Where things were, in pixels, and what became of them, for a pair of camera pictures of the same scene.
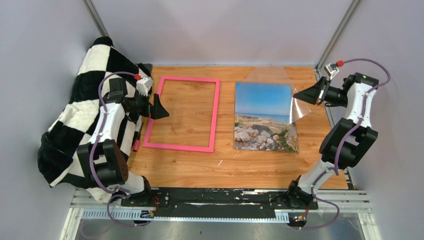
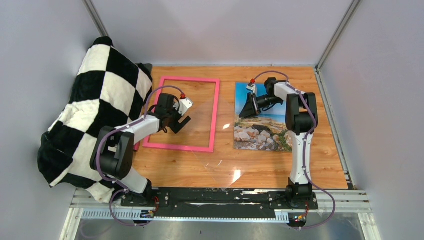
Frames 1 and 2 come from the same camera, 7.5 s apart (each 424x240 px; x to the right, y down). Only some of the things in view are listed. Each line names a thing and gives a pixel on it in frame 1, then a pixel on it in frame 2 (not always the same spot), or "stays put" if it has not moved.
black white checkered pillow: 57,149 stays put
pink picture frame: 210,149 stays put
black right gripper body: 336,96 -> 265,101
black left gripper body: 139,104 -> 174,116
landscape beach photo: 262,118 stays put
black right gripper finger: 313,95 -> 249,110
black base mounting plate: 170,203 stays put
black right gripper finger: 322,82 -> 252,102
